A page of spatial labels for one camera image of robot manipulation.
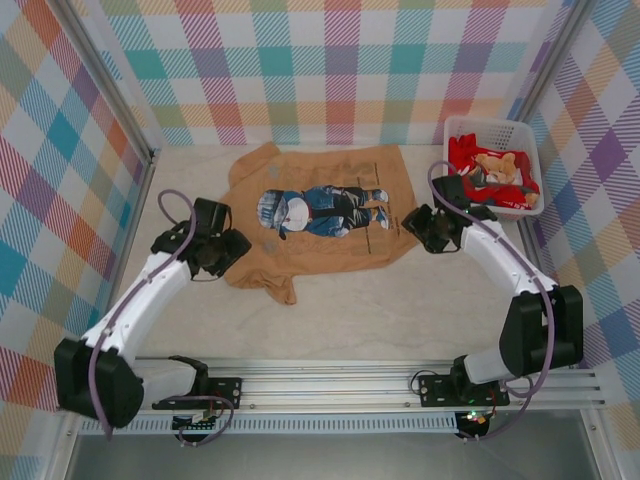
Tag tan t-shirt with cartoon print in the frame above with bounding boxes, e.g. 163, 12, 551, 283
218, 141, 420, 306

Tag red t-shirt with bear print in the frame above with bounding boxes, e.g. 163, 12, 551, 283
447, 133, 542, 210

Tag white plastic basket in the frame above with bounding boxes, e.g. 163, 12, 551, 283
443, 115, 546, 219

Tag left controller circuit board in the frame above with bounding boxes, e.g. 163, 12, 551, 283
172, 412, 219, 434

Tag controller circuit board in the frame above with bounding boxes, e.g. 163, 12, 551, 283
172, 412, 219, 434
458, 409, 494, 437

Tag right controller circuit board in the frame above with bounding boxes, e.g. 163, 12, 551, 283
458, 409, 494, 437

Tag grey metal panel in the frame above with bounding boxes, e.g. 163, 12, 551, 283
64, 433, 601, 480

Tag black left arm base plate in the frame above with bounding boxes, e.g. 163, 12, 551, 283
199, 377, 244, 411

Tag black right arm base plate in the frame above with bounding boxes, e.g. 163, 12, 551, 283
417, 372, 511, 409

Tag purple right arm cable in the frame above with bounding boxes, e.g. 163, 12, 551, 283
427, 160, 556, 444

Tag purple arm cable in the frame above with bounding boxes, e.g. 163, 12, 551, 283
88, 189, 236, 449
427, 160, 556, 444

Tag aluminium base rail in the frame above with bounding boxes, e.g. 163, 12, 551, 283
134, 355, 605, 414

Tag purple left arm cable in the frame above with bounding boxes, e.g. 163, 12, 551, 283
88, 189, 236, 449

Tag white slotted cable duct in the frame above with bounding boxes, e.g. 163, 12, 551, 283
79, 417, 459, 435

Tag aluminium frame post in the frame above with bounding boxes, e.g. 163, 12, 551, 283
59, 0, 162, 162
509, 0, 597, 126

